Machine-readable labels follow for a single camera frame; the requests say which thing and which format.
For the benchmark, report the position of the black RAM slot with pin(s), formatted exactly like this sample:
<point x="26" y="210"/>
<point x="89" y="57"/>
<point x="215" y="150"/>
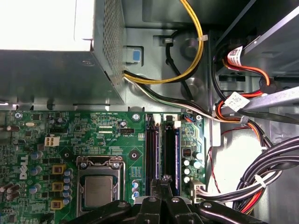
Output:
<point x="150" y="158"/>
<point x="169" y="151"/>

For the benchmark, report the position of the green motherboard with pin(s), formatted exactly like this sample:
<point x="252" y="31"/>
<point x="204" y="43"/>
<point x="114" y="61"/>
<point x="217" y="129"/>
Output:
<point x="93" y="135"/>

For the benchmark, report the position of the metal locking lever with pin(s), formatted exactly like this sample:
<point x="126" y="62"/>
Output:
<point x="124" y="182"/>

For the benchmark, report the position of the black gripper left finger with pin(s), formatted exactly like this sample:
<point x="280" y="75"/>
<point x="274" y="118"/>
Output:
<point x="149" y="210"/>

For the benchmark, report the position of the white power socket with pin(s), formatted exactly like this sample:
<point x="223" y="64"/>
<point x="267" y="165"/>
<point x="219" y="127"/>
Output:
<point x="51" y="141"/>

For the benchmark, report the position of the white motherboard connector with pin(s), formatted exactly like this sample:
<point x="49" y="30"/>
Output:
<point x="195" y="191"/>

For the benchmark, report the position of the black PC case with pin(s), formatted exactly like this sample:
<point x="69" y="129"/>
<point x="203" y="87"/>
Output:
<point x="151" y="70"/>

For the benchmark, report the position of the blue power supply tab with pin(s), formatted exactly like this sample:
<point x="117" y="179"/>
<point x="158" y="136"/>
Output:
<point x="136" y="56"/>

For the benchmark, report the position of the metal drive cage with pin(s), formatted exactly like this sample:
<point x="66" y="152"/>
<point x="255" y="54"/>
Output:
<point x="280" y="46"/>

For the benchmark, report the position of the metal CPU socket cover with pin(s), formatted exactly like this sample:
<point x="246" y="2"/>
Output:
<point x="100" y="171"/>

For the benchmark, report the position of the grey power supply unit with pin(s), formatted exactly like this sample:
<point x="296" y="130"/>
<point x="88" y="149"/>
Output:
<point x="58" y="74"/>

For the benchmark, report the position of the silver CPU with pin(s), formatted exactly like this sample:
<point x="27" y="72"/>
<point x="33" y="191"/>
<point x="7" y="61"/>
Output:
<point x="98" y="191"/>

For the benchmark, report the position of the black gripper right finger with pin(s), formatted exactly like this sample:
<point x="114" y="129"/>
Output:
<point x="177" y="210"/>

